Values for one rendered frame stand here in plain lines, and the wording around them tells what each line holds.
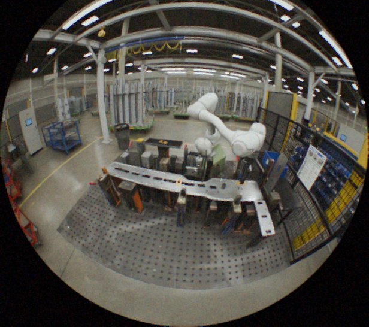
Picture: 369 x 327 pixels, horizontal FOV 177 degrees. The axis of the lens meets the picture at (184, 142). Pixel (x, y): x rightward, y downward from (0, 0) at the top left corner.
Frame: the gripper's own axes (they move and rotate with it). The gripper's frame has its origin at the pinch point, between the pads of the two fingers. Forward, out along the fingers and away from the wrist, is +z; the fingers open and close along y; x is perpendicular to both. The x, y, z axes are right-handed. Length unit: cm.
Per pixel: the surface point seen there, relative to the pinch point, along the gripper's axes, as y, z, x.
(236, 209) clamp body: 23.3, 5.3, -6.4
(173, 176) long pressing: -5, 10, -52
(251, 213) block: 22.0, 11.9, 7.3
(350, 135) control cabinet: -185, -56, 637
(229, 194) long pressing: 6.9, 9.9, -8.6
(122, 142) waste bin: -182, 81, -253
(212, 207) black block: 18.4, 10.8, -20.4
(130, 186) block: 17, 7, -79
